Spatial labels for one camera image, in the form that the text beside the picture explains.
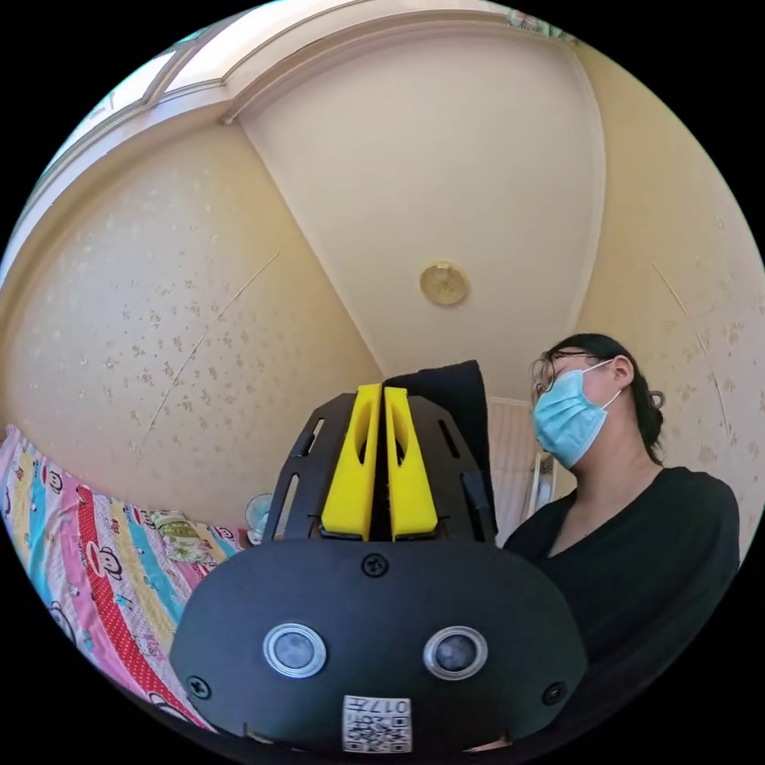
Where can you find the light curtain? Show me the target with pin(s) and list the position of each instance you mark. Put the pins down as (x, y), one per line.
(514, 460)

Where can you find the small blue fan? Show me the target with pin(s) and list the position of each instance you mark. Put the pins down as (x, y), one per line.
(258, 513)

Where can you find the round gold ceiling lamp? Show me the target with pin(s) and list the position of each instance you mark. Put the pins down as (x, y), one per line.
(443, 284)

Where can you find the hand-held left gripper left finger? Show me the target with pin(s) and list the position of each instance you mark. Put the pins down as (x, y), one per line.
(352, 478)

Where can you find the bed with striped printed sheet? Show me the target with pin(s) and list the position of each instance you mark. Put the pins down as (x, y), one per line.
(101, 568)

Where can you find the window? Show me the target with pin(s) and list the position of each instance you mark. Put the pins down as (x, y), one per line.
(119, 78)

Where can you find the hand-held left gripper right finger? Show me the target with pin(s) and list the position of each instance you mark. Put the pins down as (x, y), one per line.
(412, 484)

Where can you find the pillow with green print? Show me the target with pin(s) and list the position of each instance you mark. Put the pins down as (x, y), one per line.
(179, 532)

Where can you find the person's body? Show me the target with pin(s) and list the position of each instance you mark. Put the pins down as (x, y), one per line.
(633, 550)

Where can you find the black pants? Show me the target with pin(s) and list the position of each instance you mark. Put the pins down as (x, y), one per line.
(454, 406)

